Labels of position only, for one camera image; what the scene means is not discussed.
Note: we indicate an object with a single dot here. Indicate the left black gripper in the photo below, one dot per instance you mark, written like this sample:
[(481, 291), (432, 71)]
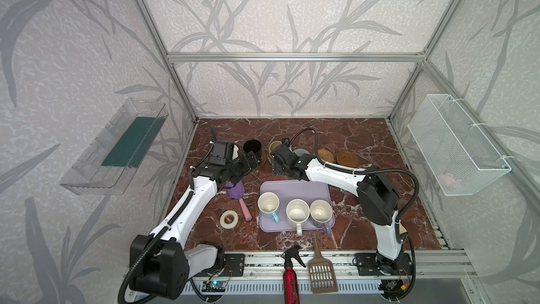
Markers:
[(244, 162)]

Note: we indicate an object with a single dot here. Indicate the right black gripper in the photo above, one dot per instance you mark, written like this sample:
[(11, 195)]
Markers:
[(278, 163)]

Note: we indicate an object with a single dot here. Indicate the grey-blue woven coaster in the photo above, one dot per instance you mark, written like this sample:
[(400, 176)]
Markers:
[(301, 152)]

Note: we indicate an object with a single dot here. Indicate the black mug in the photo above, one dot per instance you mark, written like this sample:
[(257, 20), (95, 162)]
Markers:
[(253, 146)]

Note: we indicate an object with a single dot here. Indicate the white mug blue handle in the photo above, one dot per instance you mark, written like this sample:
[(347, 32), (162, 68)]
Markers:
[(268, 204)]

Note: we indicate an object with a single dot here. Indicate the white speckled mug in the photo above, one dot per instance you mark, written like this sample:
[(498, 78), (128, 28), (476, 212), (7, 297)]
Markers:
[(297, 213)]

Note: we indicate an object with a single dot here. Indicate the white mug purple handle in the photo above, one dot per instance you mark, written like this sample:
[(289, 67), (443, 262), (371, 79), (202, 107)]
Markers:
[(322, 214)]

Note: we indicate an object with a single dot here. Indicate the beige mug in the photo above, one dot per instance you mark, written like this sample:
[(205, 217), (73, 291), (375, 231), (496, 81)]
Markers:
[(274, 145)]

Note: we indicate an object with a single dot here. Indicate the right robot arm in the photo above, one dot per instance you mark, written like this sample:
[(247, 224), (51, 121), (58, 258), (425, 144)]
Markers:
[(374, 192)]

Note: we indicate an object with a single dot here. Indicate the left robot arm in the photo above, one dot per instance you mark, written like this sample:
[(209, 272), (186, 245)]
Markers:
[(159, 264)]

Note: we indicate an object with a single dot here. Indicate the tan wicker coaster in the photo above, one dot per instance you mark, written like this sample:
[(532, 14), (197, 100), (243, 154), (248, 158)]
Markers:
[(326, 155)]

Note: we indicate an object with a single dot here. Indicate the lavender plastic tray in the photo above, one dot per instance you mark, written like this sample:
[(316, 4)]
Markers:
[(287, 190)]

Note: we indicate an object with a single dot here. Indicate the white tape roll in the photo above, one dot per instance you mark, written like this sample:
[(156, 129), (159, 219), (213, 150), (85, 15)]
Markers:
[(229, 219)]

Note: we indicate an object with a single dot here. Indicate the green circuit board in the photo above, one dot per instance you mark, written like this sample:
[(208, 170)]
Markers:
[(214, 286)]

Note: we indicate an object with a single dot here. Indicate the brown slotted scoop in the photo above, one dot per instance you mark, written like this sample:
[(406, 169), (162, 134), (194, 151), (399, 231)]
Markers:
[(322, 275)]

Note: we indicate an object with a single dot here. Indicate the red spray bottle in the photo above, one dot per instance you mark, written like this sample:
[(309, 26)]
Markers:
[(290, 280)]

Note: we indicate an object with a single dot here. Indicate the purple scoop pink handle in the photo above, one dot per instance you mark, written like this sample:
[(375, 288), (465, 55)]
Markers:
[(237, 191)]

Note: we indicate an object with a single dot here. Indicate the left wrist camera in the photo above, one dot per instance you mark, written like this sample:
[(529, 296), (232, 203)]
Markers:
[(223, 153)]

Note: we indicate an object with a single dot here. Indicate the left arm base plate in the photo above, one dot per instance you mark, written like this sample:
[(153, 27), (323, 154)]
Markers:
[(231, 265)]

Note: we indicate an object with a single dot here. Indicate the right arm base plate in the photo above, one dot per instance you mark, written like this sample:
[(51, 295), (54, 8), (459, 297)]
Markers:
[(368, 264)]

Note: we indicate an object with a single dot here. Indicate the clear plastic wall bin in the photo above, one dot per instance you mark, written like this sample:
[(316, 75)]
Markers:
[(111, 161)]

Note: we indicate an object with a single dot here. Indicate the white wire basket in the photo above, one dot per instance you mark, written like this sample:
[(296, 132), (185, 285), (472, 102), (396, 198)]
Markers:
[(460, 155)]

